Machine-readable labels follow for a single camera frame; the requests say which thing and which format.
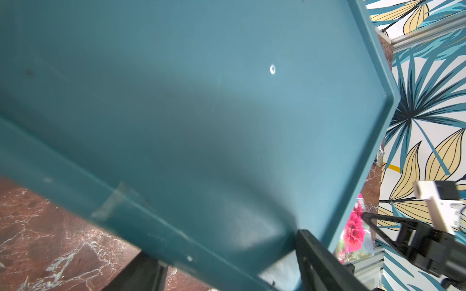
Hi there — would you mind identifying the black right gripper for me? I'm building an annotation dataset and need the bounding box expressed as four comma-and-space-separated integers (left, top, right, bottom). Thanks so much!
362, 212, 466, 287

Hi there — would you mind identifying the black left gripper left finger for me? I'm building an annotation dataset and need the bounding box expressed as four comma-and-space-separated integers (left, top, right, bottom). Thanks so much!
102, 252, 169, 291

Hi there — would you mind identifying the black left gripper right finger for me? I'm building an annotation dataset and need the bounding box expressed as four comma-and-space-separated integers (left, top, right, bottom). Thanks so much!
295, 230, 367, 291

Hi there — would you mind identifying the white pink seed bag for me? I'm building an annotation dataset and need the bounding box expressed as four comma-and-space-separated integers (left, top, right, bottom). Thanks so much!
334, 194, 374, 264

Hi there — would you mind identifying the teal drawer cabinet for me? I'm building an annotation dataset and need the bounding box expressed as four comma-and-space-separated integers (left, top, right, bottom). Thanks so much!
1, 1, 400, 291

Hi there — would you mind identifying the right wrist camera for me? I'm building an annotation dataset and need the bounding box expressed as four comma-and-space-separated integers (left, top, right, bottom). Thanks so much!
413, 181, 466, 235

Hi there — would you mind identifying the aluminium corner post right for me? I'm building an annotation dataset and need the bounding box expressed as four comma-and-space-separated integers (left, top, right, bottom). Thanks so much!
375, 10, 466, 52

